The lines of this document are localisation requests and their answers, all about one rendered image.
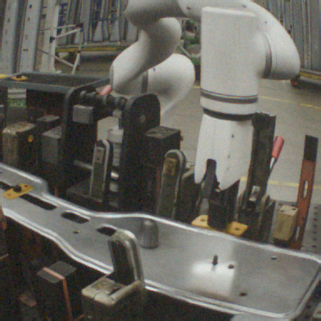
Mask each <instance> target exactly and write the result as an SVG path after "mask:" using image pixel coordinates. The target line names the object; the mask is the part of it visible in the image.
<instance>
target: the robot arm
mask: <svg viewBox="0 0 321 321"><path fill-rule="evenodd" d="M121 7H122V12H123V14H124V15H125V16H126V19H127V20H128V21H129V22H131V23H133V25H134V26H136V27H137V28H140V29H141V32H140V37H139V39H138V41H137V42H136V43H134V44H133V45H130V46H129V47H128V48H127V49H126V50H125V51H124V52H123V53H121V54H120V55H119V56H118V57H117V58H116V60H115V61H114V62H113V64H112V66H111V67H110V86H111V87H112V89H113V90H114V91H115V92H116V93H118V94H122V95H125V94H127V95H137V94H143V93H149V94H158V95H157V98H158V99H159V101H160V125H163V126H165V127H171V121H172V115H173V112H174V110H175V108H176V106H177V105H178V104H179V103H180V102H181V100H182V99H183V98H184V97H185V96H186V94H188V93H189V91H190V90H191V87H192V85H193V84H194V80H195V73H196V71H195V68H194V64H192V63H191V61H190V60H189V59H188V58H187V57H185V56H184V55H181V54H178V53H174V52H175V51H176V48H177V46H178V44H179V42H180V39H181V26H180V24H179V23H178V21H177V20H176V19H175V18H190V19H191V20H193V21H194V22H196V23H201V97H200V105H201V106H203V107H204V109H203V112H204V114H205V115H203V118H202V122H201V129H200V134H199V139H198V146H197V153H196V170H195V182H196V184H198V185H200V184H201V183H203V182H205V184H204V188H203V192H202V198H205V199H207V202H208V203H209V207H208V219H206V224H207V225H208V226H210V227H215V228H217V227H218V228H221V229H225V228H227V223H228V222H230V223H232V222H233V221H234V214H235V211H236V204H237V199H235V198H237V194H238V187H239V184H240V182H241V178H242V177H243V176H244V175H245V174H246V172H247V170H248V168H249V165H250V160H251V153H252V119H253V118H254V113H256V112H257V106H258V105H259V102H258V99H257V97H258V84H259V83H258V82H259V80H261V79H275V80H282V81H284V80H290V79H294V78H295V77H296V76H297V75H298V73H299V70H300V66H301V65H300V59H299V55H298V50H297V49H296V47H295V45H294V43H293V41H292V39H291V38H290V37H289V35H288V33H287V31H286V30H285V29H284V27H283V25H281V24H280V22H279V21H278V20H277V19H276V18H275V17H274V16H273V15H272V14H271V13H270V12H268V11H267V10H266V9H264V8H262V7H261V6H259V5H257V4H256V3H253V2H251V1H249V0H121ZM219 181H220V182H219ZM216 189H218V190H220V191H216ZM234 197H235V198H234Z"/></svg>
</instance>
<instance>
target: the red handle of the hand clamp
mask: <svg viewBox="0 0 321 321"><path fill-rule="evenodd" d="M284 142H285V141H284V139H283V138H282V137H281V135H277V136H276V137H275V139H274V141H273V153H272V159H271V164H270V169H269V174H268V178H269V176H270V174H271V172H272V170H273V167H274V164H275V163H276V162H277V161H278V158H279V154H280V152H281V150H282V148H283V144H284ZM259 187H260V186H258V187H256V186H255V188H254V190H253V192H252V194H251V195H250V196H249V197H248V201H249V202H250V204H252V205H254V206H256V205H257V197H258V192H259Z"/></svg>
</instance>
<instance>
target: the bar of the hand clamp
mask: <svg viewBox="0 0 321 321"><path fill-rule="evenodd" d="M276 119H277V118H276V115H273V114H269V113H268V112H264V111H258V112H256V113H255V115H254V118H253V119H252V126H253V128H254V129H253V134H252V138H253V140H252V153H251V160H250V165H249V168H248V173H247V184H246V190H245V195H244V201H243V203H242V209H244V210H246V209H248V208H249V207H250V202H249V201H248V197H249V196H250V195H251V194H252V188H253V187H254V186H256V187H258V186H260V187H259V192H258V197H257V207H256V212H260V211H259V208H260V203H261V201H262V198H263V195H264V194H266V189H267V183H268V174H269V169H270V164H271V159H272V153H273V139H274V134H275V124H276Z"/></svg>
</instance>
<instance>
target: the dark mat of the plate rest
mask: <svg viewBox="0 0 321 321"><path fill-rule="evenodd" d="M21 75H22V76H23V77H24V76H25V77H26V78H28V79H27V80H20V81H18V82H25V83H33V84H35V83H36V84H46V85H48V84H51V85H54V86H55V85H58V86H62V87H63V86H66V87H70V88H71V87H78V86H81V85H84V84H90V83H93V82H97V81H100V80H101V79H92V78H90V79H89V78H84V77H81V78H80V77H74V76H73V77H70V76H66V75H65V76H62V75H58V76H57V75H49V74H30V73H28V74H26V73H23V74H21ZM4 80H6V81H12V82H13V81H16V80H14V79H11V77H10V78H6V79H4ZM16 82H17V81H16Z"/></svg>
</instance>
